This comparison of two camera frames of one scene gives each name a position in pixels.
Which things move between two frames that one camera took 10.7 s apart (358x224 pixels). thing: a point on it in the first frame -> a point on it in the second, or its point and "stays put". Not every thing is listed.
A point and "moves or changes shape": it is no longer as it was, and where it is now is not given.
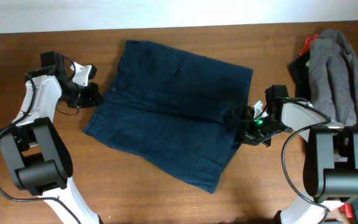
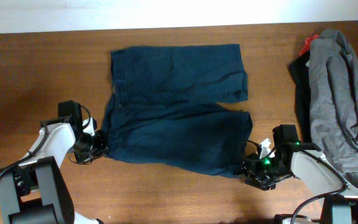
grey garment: x=340 y=89 stays put
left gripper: x=92 y=99 -> x=102 y=145
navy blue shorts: x=176 y=114 moves or changes shape
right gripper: x=249 y=137 -> x=251 y=167
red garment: x=306 y=46 stays put
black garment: x=299 y=71 stays put
